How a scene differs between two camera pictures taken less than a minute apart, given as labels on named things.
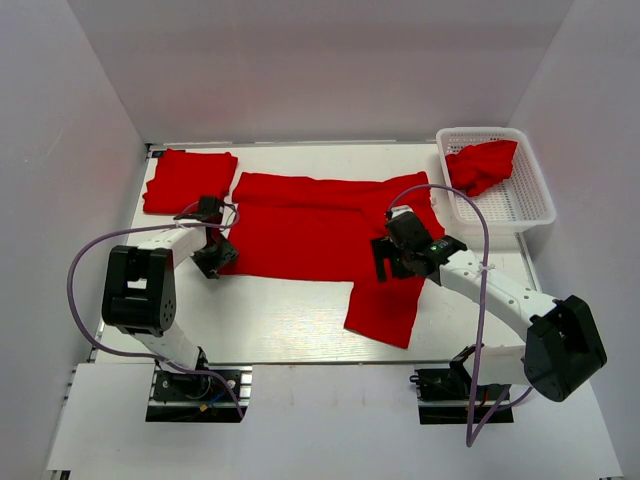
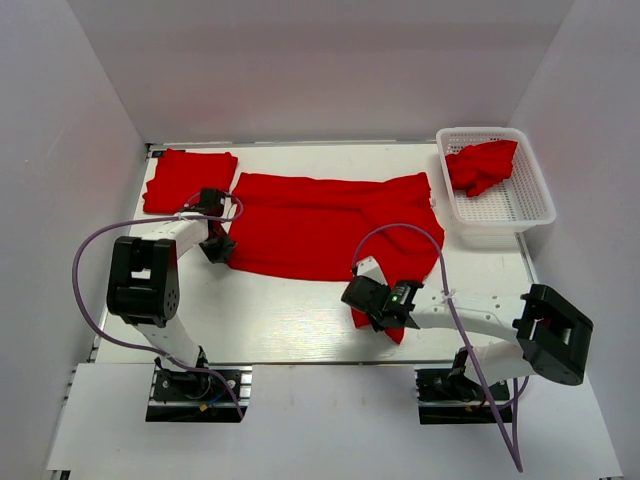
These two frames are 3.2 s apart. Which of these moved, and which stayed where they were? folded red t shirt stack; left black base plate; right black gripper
Moved: right black gripper
Stayed: left black base plate; folded red t shirt stack
